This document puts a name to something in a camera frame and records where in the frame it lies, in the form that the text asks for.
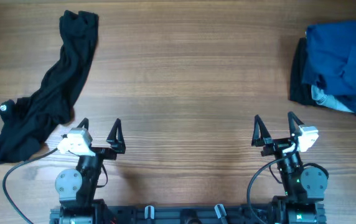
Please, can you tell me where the blue garment pile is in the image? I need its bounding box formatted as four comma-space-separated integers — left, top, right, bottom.
302, 21, 356, 114

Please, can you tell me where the left black cable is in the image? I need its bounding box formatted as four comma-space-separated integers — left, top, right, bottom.
2, 147, 59, 224

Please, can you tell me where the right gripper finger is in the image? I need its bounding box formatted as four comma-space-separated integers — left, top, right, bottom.
251, 115, 273, 147
288, 111, 304, 136

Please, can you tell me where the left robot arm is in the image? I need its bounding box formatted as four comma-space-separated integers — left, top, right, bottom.
50, 118, 126, 224

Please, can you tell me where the black t-shirt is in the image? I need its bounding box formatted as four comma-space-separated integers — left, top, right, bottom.
0, 11, 99, 164

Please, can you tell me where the grey white garment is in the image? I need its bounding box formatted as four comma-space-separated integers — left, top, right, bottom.
311, 85, 352, 113

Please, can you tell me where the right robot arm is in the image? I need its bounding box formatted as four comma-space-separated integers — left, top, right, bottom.
246, 111, 329, 224

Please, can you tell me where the black garment under pile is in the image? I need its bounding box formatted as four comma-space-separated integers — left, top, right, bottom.
289, 37, 321, 107

